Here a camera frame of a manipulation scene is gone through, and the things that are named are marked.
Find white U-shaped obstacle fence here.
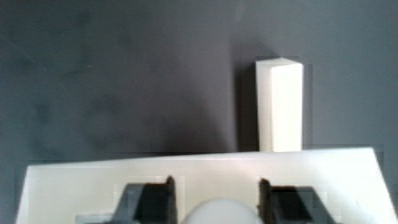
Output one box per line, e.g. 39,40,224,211
256,58,304,152

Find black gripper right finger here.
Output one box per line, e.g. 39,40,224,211
258,179,338,224

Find white cabinet body box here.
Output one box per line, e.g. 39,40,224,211
16,148,398,224

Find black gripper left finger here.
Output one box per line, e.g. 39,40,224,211
114,177,178,224

